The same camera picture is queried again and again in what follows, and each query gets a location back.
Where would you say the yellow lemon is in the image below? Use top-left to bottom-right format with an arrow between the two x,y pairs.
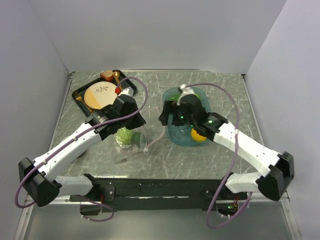
190,128 -> 207,143

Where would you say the large green cabbage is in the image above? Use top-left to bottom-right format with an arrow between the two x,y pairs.
115,127 -> 134,147

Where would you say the clear zip top bag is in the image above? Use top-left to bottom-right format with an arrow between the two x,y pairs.
114,106 -> 166,164

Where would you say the dark green avocado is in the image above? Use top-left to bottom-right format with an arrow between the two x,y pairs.
132,131 -> 141,145

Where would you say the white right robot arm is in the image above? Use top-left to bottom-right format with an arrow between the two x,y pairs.
159,93 -> 295,201

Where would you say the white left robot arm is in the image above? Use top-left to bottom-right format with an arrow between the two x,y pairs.
18,94 -> 146,207

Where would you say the green bell pepper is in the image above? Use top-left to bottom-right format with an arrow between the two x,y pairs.
168,93 -> 181,101

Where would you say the teal plastic tray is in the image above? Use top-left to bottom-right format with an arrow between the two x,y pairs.
166,87 -> 211,147

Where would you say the cream orange plate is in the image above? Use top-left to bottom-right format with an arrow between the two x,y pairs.
84,81 -> 117,110

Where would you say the gold spoon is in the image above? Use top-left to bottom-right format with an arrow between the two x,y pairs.
113,70 -> 123,91

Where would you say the orange ceramic cup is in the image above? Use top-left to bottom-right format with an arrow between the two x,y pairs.
100,70 -> 114,82

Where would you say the gold fork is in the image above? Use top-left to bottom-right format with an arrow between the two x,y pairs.
75,93 -> 94,114

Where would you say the black serving tray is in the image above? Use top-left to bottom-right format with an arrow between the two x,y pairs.
71,69 -> 138,117

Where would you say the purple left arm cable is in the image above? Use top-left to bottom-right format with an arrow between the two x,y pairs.
15,76 -> 148,223

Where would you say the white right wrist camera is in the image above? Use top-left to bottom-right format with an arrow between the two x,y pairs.
176,84 -> 195,106

